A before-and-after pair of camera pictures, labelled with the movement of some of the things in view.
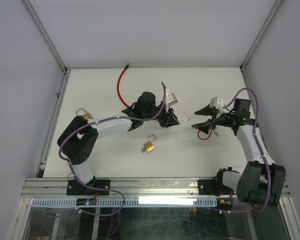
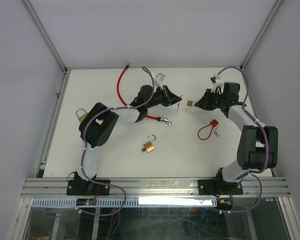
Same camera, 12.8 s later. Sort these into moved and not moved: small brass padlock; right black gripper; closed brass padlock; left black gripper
Moved: small brass padlock; right black gripper; left black gripper
Not moved: closed brass padlock
